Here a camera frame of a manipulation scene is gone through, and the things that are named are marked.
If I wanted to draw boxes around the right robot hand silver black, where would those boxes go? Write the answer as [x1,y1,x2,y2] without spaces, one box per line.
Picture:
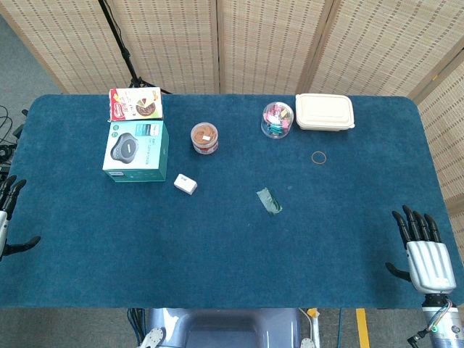
[385,204,457,294]

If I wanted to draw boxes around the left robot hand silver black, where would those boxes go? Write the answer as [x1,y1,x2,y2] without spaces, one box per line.
[0,174,42,259]

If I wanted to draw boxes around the green packet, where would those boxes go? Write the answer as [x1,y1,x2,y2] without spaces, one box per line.
[256,186,283,218]

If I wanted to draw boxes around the teal Philips product box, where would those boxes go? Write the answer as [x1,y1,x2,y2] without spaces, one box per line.
[101,120,170,183]

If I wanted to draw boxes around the red white snack box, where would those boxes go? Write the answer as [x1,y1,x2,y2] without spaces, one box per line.
[107,86,164,123]

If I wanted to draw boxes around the small white cardboard box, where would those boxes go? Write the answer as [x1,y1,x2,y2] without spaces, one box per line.
[173,173,199,196]

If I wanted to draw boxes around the beige lidded food container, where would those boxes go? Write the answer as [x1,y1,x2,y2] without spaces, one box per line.
[294,93,356,132]

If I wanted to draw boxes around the black tripod stand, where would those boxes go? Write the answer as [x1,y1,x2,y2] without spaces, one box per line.
[96,0,173,96]

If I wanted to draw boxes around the blue carpet table cover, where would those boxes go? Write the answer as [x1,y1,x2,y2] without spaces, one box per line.
[0,94,464,310]

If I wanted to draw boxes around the clear jar with brown contents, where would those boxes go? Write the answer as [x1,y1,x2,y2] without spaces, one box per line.
[190,122,220,155]

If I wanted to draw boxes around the clear jar of binder clips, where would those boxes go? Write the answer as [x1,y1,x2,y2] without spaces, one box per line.
[260,101,296,140]

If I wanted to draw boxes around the grey blue robot torso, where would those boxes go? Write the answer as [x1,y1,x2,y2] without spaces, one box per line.
[138,307,317,348]

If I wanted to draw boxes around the bamboo folding screen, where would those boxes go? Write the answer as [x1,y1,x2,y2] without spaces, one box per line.
[0,0,464,97]

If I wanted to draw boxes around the black floor cable bundle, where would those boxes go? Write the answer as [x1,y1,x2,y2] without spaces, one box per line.
[0,104,29,175]

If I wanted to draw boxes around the black wrist connector cable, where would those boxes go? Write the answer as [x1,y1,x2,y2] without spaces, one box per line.
[406,327,431,346]

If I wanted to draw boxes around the thin blue cable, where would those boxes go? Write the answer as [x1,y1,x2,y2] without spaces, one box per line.
[336,307,344,348]

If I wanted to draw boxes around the white power cable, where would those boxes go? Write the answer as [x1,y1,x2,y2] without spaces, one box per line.
[298,307,322,348]

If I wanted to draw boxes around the black cables under table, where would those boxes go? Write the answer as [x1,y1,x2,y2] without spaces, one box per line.
[125,307,147,348]

